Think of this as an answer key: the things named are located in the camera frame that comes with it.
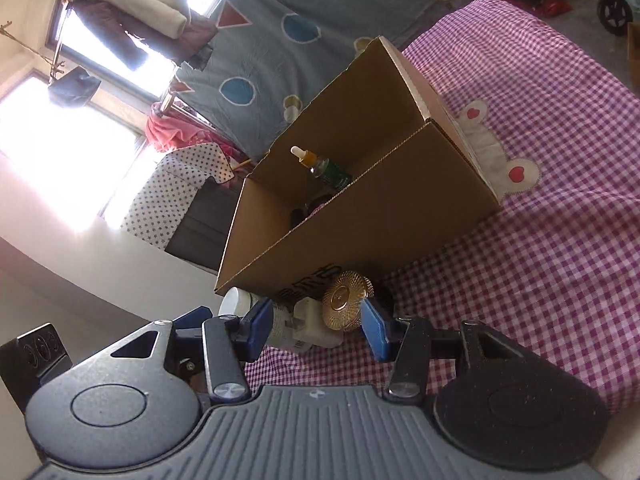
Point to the purple checkered tablecloth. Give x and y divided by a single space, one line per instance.
550 235

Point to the green dropper bottle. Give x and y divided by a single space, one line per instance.
325 170

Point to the blue blanket with circles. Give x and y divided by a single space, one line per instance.
300 60

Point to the white star-patterned cloth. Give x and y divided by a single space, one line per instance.
165 195

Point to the white bottle with label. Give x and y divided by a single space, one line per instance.
310 325

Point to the brown cardboard piece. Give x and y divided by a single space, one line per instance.
634 55

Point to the yellow stick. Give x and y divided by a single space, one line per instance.
242 163

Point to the golden round lid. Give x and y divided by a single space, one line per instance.
345 300

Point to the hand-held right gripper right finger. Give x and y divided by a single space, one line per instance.
372 330

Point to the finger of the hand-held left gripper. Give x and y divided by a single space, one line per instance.
190 319

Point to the dark grey hanging cloth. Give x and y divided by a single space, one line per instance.
75 87

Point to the brown cardboard box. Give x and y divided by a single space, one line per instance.
390 220

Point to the bright glass window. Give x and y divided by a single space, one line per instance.
30 150

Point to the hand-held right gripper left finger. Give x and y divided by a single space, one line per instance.
260 327

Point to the metal balcony railing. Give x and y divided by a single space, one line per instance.
167 97

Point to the pink hanging clothes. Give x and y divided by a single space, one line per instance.
175 132

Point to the dark grey cabinet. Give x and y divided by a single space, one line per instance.
205 230

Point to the white round jar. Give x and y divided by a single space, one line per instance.
237 302

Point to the brown hanging garment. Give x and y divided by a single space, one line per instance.
115 25

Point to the black wheelchair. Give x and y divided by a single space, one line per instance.
607 12

